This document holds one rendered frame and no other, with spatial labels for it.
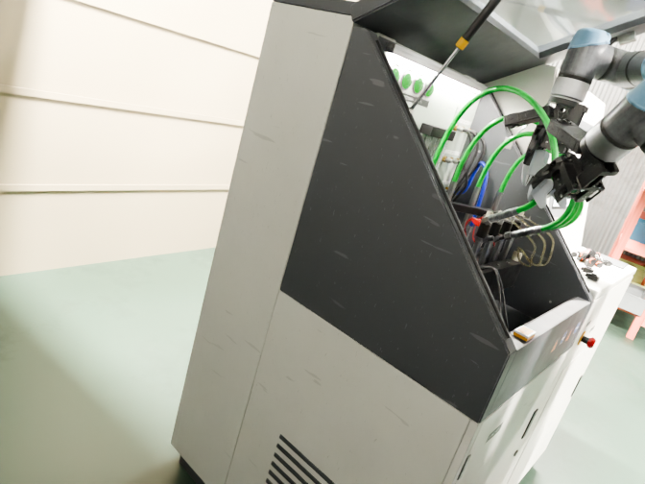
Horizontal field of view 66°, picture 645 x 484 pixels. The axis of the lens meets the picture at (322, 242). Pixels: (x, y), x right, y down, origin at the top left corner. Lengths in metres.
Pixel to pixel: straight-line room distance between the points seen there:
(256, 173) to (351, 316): 0.46
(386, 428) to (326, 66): 0.83
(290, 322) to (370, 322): 0.25
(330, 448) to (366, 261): 0.48
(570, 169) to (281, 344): 0.79
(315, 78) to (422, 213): 0.43
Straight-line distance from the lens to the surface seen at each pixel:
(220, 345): 1.53
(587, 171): 1.05
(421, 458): 1.17
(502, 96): 1.76
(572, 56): 1.31
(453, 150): 1.69
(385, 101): 1.12
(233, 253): 1.43
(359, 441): 1.25
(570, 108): 1.30
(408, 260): 1.07
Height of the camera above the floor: 1.32
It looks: 17 degrees down
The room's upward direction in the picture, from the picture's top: 17 degrees clockwise
